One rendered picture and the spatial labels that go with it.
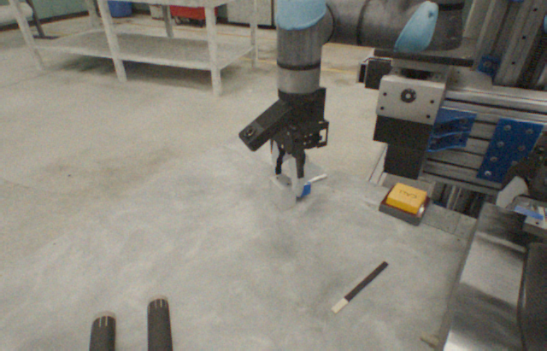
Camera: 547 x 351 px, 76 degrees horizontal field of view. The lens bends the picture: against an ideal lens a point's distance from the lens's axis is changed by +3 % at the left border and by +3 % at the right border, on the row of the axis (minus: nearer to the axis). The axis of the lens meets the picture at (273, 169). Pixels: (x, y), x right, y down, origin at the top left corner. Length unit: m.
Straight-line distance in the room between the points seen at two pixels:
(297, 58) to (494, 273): 0.42
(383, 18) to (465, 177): 0.60
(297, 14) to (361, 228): 0.40
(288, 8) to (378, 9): 0.15
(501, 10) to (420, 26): 0.56
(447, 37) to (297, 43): 0.51
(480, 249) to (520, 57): 0.63
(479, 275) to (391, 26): 0.39
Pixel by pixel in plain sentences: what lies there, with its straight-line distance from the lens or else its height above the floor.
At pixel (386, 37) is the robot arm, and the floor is 1.13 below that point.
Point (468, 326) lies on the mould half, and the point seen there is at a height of 0.93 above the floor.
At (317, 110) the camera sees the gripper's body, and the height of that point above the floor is 1.00.
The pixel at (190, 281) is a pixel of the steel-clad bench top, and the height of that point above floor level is 0.80.
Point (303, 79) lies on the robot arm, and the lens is 0.58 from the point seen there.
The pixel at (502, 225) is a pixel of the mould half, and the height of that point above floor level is 0.89.
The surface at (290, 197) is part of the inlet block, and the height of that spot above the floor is 0.83.
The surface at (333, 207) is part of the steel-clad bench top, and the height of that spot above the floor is 0.80.
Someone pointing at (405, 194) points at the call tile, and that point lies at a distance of 0.75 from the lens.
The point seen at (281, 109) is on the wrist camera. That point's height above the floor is 1.01.
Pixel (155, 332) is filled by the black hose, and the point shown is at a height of 0.84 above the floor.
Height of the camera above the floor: 1.26
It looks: 34 degrees down
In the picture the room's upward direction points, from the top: straight up
